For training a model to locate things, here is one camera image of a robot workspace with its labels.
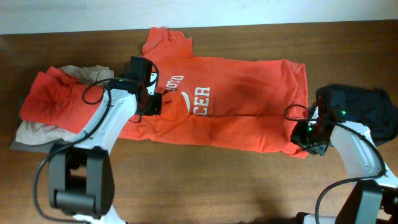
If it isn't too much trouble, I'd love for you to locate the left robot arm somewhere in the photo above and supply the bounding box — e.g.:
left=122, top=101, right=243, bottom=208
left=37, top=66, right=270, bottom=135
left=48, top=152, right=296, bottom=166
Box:
left=42, top=57, right=162, bottom=223

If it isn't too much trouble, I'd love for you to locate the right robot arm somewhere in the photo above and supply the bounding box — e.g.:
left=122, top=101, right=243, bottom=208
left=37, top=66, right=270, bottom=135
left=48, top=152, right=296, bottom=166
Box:
left=290, top=90, right=397, bottom=224

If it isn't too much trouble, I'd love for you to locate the folded beige garment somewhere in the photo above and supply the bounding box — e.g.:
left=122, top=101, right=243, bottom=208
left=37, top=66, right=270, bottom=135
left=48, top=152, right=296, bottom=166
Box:
left=15, top=65, right=115, bottom=146

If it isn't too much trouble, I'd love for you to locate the folded grey garment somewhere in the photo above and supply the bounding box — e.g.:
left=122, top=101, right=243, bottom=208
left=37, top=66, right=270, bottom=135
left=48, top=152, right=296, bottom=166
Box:
left=9, top=93, right=78, bottom=154

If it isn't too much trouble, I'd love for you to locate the red soccer t-shirt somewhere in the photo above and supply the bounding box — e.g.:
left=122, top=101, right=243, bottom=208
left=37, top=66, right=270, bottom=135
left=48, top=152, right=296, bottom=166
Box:
left=120, top=27, right=308, bottom=159

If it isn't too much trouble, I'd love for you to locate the black garment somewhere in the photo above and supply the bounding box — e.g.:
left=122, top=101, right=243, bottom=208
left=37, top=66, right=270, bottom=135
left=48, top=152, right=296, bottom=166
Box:
left=316, top=84, right=397, bottom=146

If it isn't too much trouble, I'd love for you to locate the folded red shirt on stack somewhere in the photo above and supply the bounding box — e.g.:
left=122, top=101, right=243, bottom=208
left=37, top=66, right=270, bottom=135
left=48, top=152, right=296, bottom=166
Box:
left=20, top=67, right=103, bottom=134

